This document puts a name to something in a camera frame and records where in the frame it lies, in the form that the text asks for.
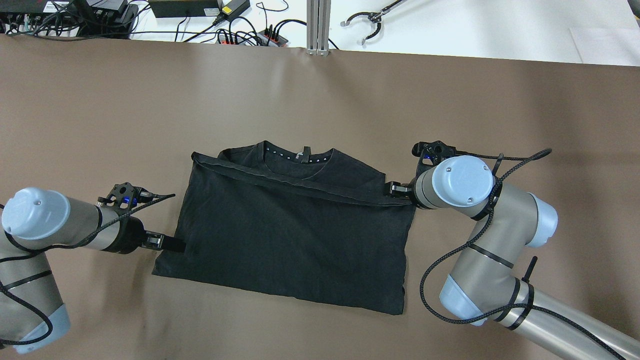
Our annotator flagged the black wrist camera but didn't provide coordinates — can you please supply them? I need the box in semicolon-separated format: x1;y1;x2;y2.
96;182;158;208
411;140;457;166

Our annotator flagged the black printed t-shirt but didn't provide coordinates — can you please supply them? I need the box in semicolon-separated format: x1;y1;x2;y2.
151;140;415;315

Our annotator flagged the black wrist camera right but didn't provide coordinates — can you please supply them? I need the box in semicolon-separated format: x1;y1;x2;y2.
411;140;457;166

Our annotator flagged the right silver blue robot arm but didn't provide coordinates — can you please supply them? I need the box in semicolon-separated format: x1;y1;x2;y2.
384;155;639;360

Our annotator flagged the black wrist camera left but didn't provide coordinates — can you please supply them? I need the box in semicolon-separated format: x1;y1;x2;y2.
96;182;158;208

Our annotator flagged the black device box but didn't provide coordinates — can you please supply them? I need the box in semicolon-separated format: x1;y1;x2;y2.
147;0;223;19

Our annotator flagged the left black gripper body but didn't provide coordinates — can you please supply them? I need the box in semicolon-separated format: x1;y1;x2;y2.
142;231;166;251

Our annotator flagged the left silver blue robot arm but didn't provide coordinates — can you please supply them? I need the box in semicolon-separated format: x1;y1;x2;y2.
1;182;186;354

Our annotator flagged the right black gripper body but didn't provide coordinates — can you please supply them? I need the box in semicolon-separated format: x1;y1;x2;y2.
389;182;414;198

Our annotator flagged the black power adapter brick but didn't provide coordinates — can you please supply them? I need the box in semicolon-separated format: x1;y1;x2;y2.
212;0;250;27

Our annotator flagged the metal reacher grabber tool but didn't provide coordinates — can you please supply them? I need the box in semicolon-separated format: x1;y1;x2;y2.
340;0;407;47

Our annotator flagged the black red power strip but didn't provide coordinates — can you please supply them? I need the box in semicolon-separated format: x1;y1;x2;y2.
212;28;289;48

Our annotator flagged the silver aluminium frame post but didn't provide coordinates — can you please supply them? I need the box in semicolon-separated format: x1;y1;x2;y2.
306;0;331;57

